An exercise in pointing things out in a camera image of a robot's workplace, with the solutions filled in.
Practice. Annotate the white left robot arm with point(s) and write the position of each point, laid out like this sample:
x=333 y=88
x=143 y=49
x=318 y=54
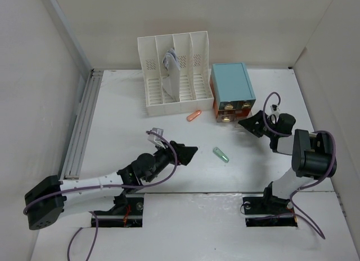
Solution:
x=52 y=198

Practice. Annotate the white spiral bound manual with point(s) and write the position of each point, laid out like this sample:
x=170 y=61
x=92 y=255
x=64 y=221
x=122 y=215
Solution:
x=171 y=83

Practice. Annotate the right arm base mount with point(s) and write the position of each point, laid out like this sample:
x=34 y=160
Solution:
x=266 y=210

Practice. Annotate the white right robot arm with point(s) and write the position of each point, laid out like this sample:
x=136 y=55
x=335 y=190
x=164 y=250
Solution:
x=313 y=156

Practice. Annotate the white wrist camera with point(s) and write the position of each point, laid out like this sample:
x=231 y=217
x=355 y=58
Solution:
x=275 y=111
x=155 y=137

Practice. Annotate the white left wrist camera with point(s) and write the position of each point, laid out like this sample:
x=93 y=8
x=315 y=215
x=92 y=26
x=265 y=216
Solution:
x=155 y=137

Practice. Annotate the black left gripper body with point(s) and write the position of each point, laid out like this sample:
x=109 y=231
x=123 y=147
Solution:
x=161 y=158

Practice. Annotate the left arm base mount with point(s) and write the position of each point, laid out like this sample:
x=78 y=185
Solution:
x=127 y=212

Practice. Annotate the aluminium frame rail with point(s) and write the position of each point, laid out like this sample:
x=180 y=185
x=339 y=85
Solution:
x=70 y=167

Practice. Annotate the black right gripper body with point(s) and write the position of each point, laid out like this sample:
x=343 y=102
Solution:
x=272 y=126

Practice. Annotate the green transparent tube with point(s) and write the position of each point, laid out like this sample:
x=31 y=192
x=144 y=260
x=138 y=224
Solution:
x=221 y=154

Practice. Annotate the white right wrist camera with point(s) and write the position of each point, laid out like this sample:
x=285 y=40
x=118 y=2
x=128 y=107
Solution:
x=275 y=111

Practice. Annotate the white plastic file organizer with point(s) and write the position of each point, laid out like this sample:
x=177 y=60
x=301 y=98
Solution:
x=192 y=50

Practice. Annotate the teal orange drawer box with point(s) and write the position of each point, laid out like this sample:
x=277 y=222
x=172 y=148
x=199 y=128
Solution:
x=233 y=92

